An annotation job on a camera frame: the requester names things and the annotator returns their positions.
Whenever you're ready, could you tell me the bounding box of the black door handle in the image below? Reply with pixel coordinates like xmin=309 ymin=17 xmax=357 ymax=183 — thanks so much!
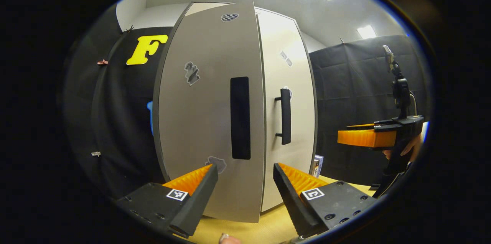
xmin=275 ymin=88 xmax=292 ymax=145
xmin=230 ymin=77 xmax=251 ymax=160

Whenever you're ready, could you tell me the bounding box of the small ceiling light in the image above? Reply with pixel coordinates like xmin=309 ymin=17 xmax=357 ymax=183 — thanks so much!
xmin=357 ymin=25 xmax=377 ymax=40

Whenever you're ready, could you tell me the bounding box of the white cabinet door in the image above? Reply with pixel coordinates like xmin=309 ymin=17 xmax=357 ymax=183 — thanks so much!
xmin=255 ymin=7 xmax=318 ymax=213
xmin=153 ymin=2 xmax=266 ymax=223

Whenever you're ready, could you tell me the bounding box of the small blue white box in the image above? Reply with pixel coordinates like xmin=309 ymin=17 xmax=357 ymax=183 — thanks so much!
xmin=313 ymin=155 xmax=324 ymax=178

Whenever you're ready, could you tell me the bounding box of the black backdrop cloth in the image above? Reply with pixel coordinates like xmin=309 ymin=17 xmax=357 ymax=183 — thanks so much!
xmin=309 ymin=35 xmax=426 ymax=185
xmin=63 ymin=4 xmax=173 ymax=198

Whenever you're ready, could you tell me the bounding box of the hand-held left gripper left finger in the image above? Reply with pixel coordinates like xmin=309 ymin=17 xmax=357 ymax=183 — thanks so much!
xmin=115 ymin=164 xmax=219 ymax=238

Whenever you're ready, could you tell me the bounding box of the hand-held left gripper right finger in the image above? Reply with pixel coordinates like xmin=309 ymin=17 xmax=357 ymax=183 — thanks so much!
xmin=273 ymin=163 xmax=378 ymax=237

